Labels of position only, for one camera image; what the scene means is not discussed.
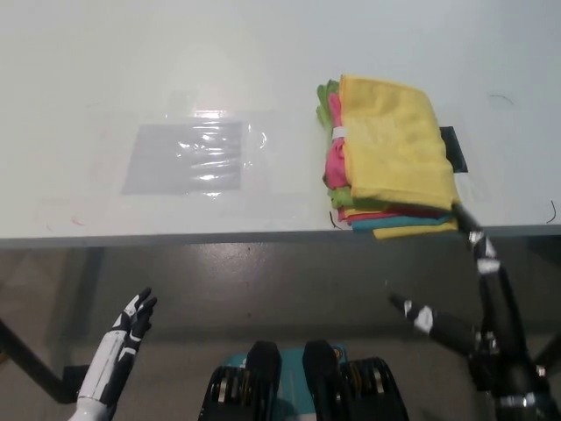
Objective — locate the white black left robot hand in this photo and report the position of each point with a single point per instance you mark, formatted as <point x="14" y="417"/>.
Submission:
<point x="111" y="355"/>

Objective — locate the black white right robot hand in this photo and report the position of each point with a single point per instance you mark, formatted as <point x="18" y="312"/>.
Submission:
<point x="504" y="351"/>

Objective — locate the teal microfibre cloth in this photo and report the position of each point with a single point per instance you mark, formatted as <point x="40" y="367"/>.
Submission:
<point x="372" y="226"/>

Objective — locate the yellow microfibre cloth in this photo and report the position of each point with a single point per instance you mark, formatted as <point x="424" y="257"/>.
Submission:
<point x="345" y="213"/>

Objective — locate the stack of coloured cloths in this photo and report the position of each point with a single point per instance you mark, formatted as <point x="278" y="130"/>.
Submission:
<point x="394" y="144"/>

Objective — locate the black teal robot torso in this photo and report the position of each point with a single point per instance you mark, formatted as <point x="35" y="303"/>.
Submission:
<point x="315" y="381"/>

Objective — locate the black rectangular tape patch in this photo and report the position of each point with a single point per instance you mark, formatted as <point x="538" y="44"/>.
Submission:
<point x="456" y="149"/>

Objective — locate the clear plastic film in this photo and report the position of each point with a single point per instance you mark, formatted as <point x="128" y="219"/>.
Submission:
<point x="256" y="136"/>

